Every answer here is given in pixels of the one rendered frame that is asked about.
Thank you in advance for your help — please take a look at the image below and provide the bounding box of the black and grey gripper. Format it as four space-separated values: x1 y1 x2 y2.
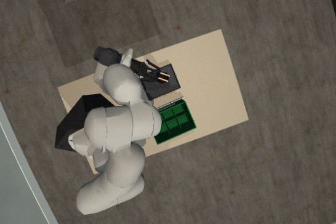
130 59 170 82

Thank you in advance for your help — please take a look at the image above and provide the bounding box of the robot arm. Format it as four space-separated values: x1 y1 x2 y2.
68 47 162 215

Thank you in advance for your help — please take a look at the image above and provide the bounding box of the brown bottle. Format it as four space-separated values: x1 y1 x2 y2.
156 73 169 83

